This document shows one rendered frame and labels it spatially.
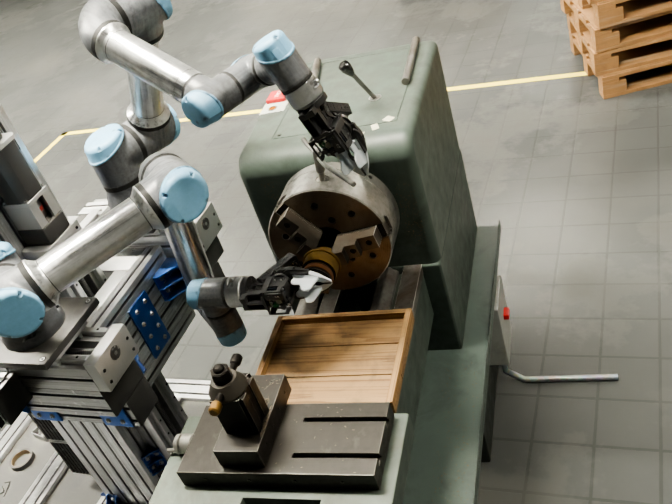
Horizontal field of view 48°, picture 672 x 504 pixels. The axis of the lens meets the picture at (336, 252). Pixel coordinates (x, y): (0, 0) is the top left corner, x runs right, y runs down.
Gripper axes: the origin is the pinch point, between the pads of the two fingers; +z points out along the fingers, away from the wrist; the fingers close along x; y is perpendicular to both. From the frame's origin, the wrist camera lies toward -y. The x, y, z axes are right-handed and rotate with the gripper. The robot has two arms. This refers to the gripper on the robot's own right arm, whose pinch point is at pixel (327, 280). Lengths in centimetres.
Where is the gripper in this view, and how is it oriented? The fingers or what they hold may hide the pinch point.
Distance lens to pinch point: 176.2
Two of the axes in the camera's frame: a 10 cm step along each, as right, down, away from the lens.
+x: -2.8, -7.7, -5.7
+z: 9.3, -0.7, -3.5
